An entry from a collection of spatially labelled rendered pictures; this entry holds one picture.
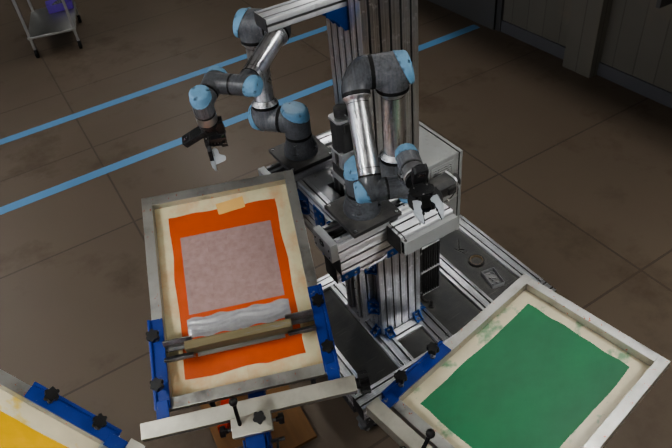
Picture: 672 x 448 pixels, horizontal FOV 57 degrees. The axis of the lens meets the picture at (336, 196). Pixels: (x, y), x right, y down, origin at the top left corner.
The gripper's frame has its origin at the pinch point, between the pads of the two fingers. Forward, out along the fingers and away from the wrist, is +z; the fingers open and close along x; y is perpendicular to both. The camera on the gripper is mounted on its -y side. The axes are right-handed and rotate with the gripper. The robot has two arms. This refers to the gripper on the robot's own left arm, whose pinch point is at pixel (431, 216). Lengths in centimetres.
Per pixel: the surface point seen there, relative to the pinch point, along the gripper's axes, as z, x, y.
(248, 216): -53, 61, 26
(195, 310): -22, 84, 36
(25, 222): -245, 265, 134
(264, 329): -6, 60, 36
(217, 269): -35, 75, 32
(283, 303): -20, 54, 42
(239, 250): -41, 66, 31
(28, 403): 10, 130, 23
